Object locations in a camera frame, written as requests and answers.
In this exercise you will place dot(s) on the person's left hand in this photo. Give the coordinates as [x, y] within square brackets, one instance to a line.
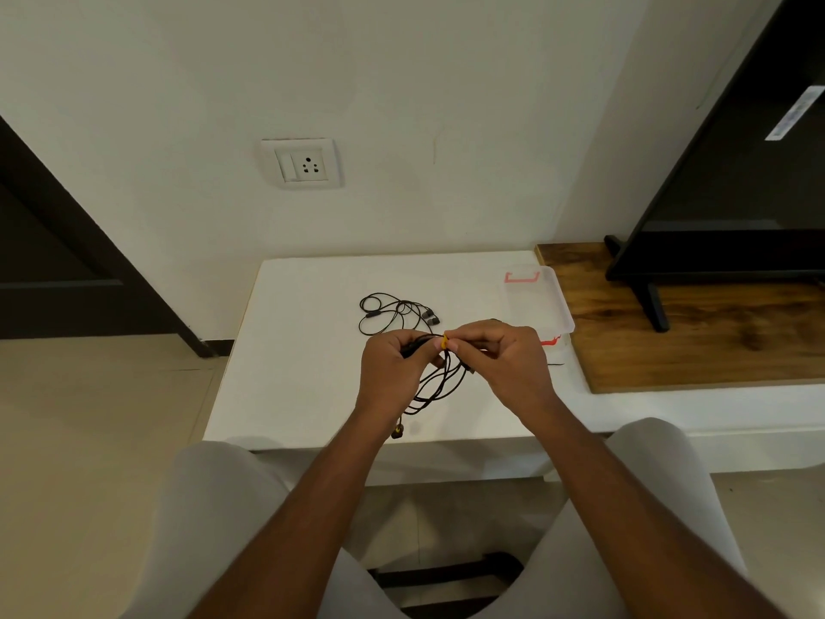
[393, 373]

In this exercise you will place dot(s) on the person's right hand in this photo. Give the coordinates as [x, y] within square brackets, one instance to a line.
[515, 367]

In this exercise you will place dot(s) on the clear box with red clips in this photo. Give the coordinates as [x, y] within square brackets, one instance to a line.
[541, 299]

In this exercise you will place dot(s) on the person's right forearm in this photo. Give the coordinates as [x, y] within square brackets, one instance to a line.
[644, 528]

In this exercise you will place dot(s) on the person's left forearm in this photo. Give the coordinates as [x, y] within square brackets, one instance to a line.
[290, 528]

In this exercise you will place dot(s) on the wooden cabinet top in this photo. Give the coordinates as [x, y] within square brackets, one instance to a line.
[696, 354]

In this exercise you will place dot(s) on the black stool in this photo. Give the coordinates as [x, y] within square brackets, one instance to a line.
[445, 573]

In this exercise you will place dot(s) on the black television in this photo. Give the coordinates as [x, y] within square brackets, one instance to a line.
[741, 206]

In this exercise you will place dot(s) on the dark brown door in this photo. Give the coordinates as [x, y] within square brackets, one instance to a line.
[45, 270]

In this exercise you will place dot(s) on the white wall socket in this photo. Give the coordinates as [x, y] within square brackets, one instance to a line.
[303, 164]

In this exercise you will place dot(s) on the black door frame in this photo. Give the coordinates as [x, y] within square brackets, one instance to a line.
[116, 270]

